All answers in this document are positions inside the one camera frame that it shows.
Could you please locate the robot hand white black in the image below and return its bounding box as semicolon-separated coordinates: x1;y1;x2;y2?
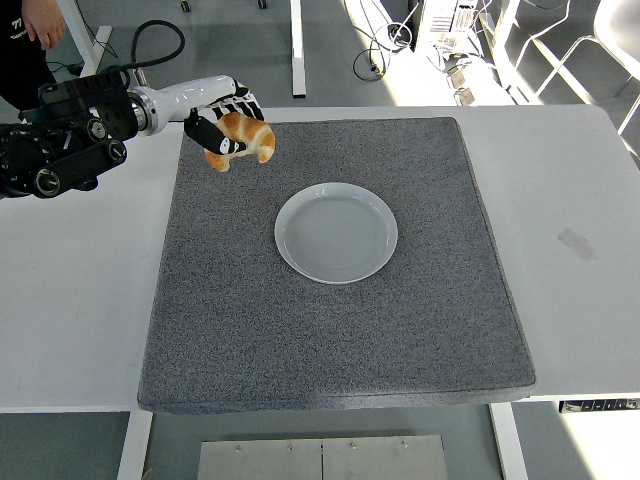
144;74;266;156

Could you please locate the croissant bread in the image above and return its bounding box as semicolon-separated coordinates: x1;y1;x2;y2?
204;111;277;174

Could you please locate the round grey-white plate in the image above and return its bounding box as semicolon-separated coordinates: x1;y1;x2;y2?
273;182;400;285

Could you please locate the grey metal plate with screws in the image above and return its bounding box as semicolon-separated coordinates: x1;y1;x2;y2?
197;434;324;480
321;434;449;480

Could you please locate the white slanted background table leg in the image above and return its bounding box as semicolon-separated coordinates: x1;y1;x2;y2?
55;0;114;79

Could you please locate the person's hand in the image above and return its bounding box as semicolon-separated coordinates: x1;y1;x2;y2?
22;0;67;51

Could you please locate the person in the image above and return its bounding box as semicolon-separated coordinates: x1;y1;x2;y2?
0;0;67;112

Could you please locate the white equipment box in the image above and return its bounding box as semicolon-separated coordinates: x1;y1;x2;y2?
414;0;482;52

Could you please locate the white power strip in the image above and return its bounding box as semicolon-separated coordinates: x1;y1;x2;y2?
443;49;504;107

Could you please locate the grey fabric mat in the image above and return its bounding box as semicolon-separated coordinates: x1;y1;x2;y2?
136;116;537;415

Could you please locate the clear tape patch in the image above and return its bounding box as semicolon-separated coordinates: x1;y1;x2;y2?
557;228;599;264

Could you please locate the table height control panel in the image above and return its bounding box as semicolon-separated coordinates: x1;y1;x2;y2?
558;397;640;414

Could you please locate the thin black floor cable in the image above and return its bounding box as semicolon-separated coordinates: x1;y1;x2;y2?
47;42;119;77

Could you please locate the black looped floor cable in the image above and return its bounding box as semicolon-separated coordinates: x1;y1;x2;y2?
352;19;417;79

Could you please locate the white wire chair frame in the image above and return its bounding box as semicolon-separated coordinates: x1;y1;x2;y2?
513;0;640;137

